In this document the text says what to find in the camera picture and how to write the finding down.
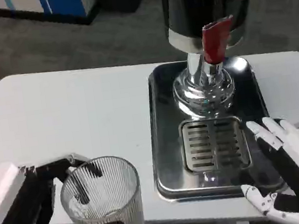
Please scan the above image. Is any black and chrome drink dispenser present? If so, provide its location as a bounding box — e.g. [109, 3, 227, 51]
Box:
[160, 0, 274, 123]

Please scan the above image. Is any red tap handle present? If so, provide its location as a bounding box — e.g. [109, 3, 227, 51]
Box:
[199, 14, 240, 66]

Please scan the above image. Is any steel rectangular tray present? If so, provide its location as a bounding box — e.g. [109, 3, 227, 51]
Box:
[138, 49, 289, 207]

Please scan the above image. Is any blue and white cabinet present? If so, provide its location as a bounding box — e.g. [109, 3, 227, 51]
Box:
[0, 0, 104, 38]

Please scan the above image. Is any clear ribbed glass cup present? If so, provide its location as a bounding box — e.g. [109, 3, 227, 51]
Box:
[55, 152, 146, 224]

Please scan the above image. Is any steel slotted drip grid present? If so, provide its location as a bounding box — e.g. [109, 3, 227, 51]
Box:
[177, 112, 253, 176]

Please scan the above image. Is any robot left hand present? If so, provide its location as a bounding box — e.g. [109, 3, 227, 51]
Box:
[0, 146, 127, 224]

